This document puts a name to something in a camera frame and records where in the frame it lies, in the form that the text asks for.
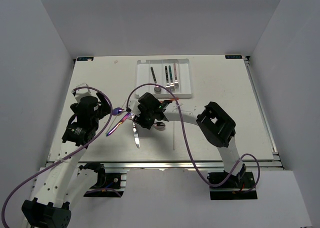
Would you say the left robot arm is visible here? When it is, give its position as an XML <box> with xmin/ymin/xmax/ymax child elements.
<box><xmin>21</xmin><ymin>92</ymin><xmax>112</xmax><ymax>227</ymax></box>

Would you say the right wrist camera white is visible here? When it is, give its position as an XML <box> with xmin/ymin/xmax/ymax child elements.
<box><xmin>126</xmin><ymin>100</ymin><xmax>141</xmax><ymax>120</ymax></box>

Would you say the pink handle fork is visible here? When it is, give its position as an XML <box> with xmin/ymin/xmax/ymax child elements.
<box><xmin>173</xmin><ymin>63</ymin><xmax>180</xmax><ymax>91</ymax></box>

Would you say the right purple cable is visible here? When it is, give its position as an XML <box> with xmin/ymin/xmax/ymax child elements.
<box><xmin>126</xmin><ymin>84</ymin><xmax>261</xmax><ymax>188</ymax></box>

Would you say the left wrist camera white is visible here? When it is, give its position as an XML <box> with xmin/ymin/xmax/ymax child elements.
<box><xmin>71</xmin><ymin>83</ymin><xmax>91</xmax><ymax>103</ymax></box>

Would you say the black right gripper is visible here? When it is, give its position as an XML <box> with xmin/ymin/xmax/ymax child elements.
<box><xmin>132</xmin><ymin>104</ymin><xmax>155</xmax><ymax>130</ymax></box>

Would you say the white cutlery tray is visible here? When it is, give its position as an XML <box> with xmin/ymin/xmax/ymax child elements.
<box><xmin>135</xmin><ymin>59</ymin><xmax>193</xmax><ymax>99</ymax></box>

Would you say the silver ornate knife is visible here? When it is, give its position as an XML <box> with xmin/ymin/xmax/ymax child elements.
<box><xmin>132</xmin><ymin>122</ymin><xmax>141</xmax><ymax>149</ymax></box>

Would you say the pink handle spoon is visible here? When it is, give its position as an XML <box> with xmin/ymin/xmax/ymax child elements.
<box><xmin>153</xmin><ymin>121</ymin><xmax>166</xmax><ymax>131</ymax></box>

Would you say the black handle spoon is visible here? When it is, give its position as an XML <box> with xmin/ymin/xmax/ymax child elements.
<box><xmin>150</xmin><ymin>66</ymin><xmax>162</xmax><ymax>94</ymax></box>

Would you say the clear chopstick centre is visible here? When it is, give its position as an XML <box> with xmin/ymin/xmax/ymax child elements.
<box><xmin>173</xmin><ymin>122</ymin><xmax>176</xmax><ymax>151</ymax></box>

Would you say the iridescent purple spoon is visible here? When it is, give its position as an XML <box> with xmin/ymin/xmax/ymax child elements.
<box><xmin>112</xmin><ymin>107</ymin><xmax>130</xmax><ymax>116</ymax></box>

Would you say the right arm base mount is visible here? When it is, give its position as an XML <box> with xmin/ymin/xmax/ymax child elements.
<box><xmin>209</xmin><ymin>172</ymin><xmax>258</xmax><ymax>200</ymax></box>

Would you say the black handle fork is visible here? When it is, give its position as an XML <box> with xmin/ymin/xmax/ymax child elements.
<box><xmin>164</xmin><ymin>66</ymin><xmax>171</xmax><ymax>90</ymax></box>

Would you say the teal handle fork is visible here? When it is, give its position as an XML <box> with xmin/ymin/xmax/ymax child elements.
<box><xmin>168</xmin><ymin>66</ymin><xmax>175</xmax><ymax>92</ymax></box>

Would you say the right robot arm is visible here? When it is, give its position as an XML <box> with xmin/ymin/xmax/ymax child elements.
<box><xmin>128</xmin><ymin>93</ymin><xmax>246</xmax><ymax>187</ymax></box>

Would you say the iridescent rainbow knife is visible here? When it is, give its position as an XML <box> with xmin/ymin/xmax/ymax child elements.
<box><xmin>105</xmin><ymin>112</ymin><xmax>131</xmax><ymax>137</ymax></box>

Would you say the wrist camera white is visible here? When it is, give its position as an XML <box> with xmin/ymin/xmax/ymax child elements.
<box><xmin>71</xmin><ymin>83</ymin><xmax>91</xmax><ymax>103</ymax></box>
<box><xmin>126</xmin><ymin>100</ymin><xmax>141</xmax><ymax>120</ymax></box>

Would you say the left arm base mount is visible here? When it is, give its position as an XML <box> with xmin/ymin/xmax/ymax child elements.
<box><xmin>77</xmin><ymin>162</ymin><xmax>126</xmax><ymax>198</ymax></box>

